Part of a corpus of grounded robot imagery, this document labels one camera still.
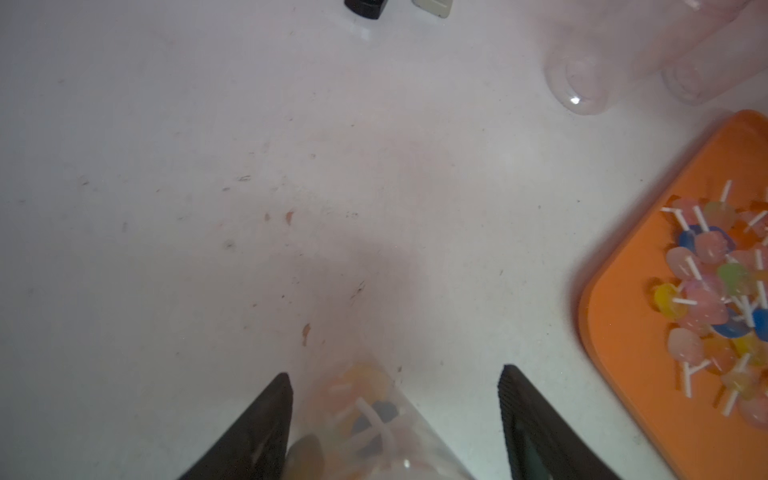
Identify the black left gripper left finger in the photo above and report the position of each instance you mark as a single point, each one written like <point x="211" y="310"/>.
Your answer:
<point x="255" y="445"/>

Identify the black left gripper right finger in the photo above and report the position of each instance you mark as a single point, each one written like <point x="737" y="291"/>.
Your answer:
<point x="539" y="443"/>

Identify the white lid jar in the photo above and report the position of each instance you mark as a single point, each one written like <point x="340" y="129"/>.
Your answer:
<point x="352" y="422"/>

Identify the candies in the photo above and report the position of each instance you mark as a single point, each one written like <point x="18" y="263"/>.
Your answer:
<point x="717" y="300"/>

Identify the clear candy jar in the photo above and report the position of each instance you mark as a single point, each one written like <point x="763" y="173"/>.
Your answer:
<point x="602" y="60"/>

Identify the red lid jar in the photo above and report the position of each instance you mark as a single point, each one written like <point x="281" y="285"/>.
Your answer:
<point x="727" y="59"/>

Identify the orange plastic tray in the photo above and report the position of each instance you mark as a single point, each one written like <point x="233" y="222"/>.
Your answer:
<point x="625" y="336"/>

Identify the beige stapler black top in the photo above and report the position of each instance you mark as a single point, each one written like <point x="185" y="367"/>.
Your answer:
<point x="438" y="8"/>

